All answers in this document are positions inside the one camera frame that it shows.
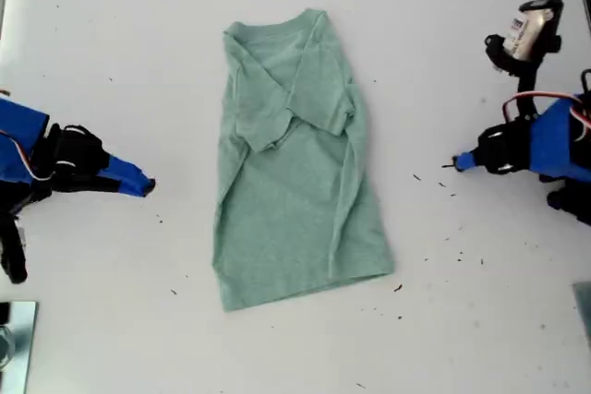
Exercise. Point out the dark debris stick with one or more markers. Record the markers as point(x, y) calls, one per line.
point(447, 166)

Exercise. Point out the gripper camera stalk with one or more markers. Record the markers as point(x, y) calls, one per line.
point(32, 198)
point(524, 85)

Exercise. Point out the black clamp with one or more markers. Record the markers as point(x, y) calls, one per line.
point(3, 313)

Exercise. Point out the green t-shirt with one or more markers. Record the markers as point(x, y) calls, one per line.
point(295, 172)

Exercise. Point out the steel plate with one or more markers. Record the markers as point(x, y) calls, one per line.
point(23, 334)

